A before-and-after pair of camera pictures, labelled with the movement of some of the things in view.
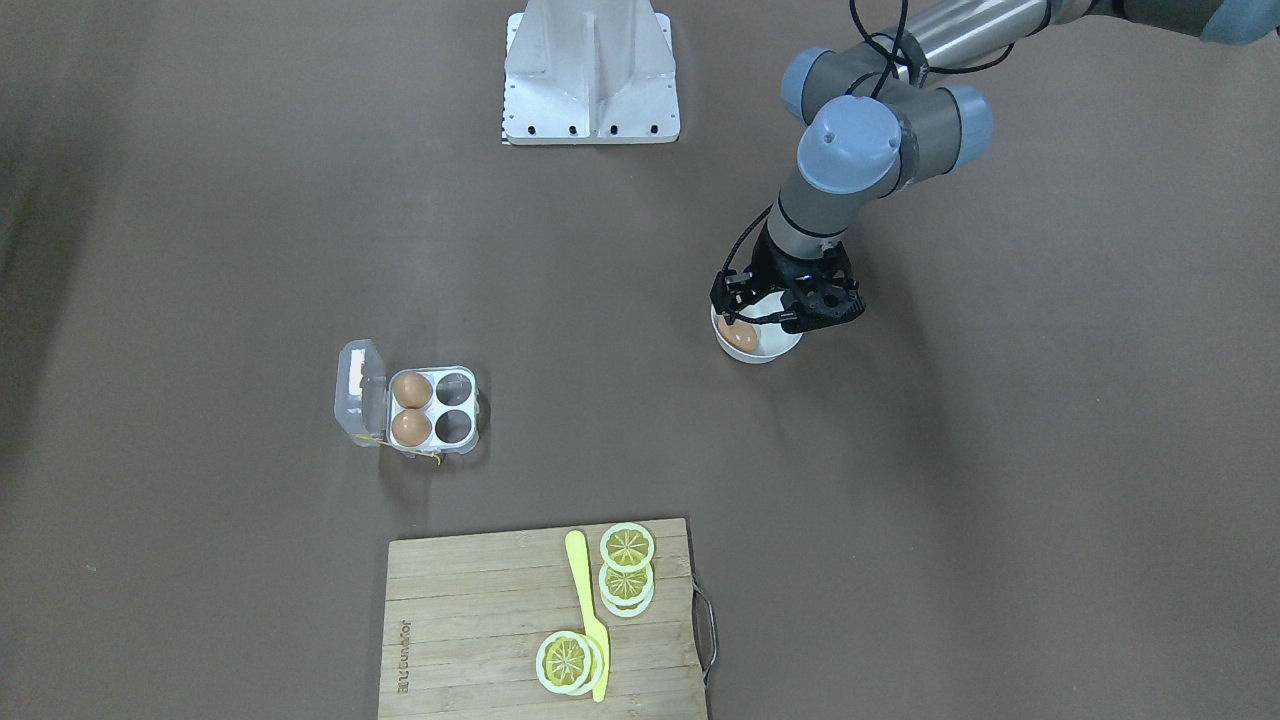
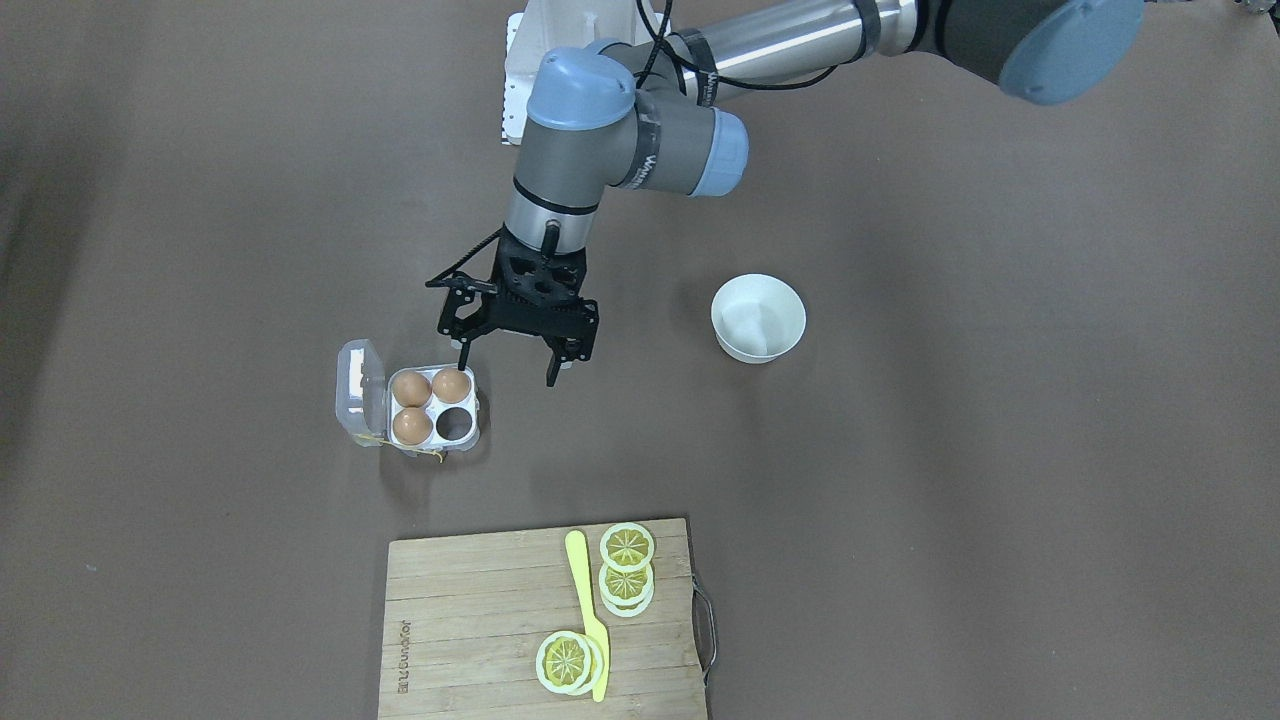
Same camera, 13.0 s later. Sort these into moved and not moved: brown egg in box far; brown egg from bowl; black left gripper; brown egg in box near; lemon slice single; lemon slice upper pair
Moved: brown egg from bowl; black left gripper
Not moved: lemon slice single; lemon slice upper pair; brown egg in box far; brown egg in box near
